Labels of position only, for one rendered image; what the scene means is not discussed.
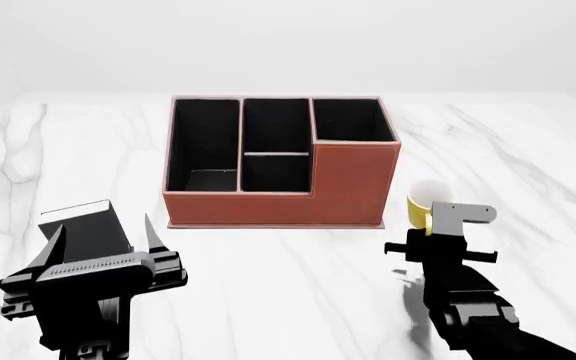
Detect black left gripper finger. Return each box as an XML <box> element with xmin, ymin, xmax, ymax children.
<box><xmin>26</xmin><ymin>223</ymin><xmax>67</xmax><ymax>270</ymax></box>
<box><xmin>143</xmin><ymin>213</ymin><xmax>170</xmax><ymax>255</ymax></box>

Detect yellow and white mug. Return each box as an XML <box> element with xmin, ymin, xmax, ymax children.
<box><xmin>406</xmin><ymin>179</ymin><xmax>455</xmax><ymax>237</ymax></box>

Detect brown leather desk caddy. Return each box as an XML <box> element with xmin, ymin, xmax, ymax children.
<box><xmin>161</xmin><ymin>94</ymin><xmax>402</xmax><ymax>230</ymax></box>

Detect black book with white pages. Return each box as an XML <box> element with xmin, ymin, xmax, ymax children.
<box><xmin>37</xmin><ymin>198</ymin><xmax>135</xmax><ymax>264</ymax></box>

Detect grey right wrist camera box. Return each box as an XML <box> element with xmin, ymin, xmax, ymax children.
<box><xmin>429</xmin><ymin>201</ymin><xmax>498</xmax><ymax>238</ymax></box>

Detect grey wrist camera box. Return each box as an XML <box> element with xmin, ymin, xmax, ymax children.
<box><xmin>429</xmin><ymin>201</ymin><xmax>498</xmax><ymax>238</ymax></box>
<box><xmin>34</xmin><ymin>251</ymin><xmax>158</xmax><ymax>295</ymax></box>

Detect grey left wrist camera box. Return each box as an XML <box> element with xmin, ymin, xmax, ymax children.
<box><xmin>34</xmin><ymin>251</ymin><xmax>158</xmax><ymax>295</ymax></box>

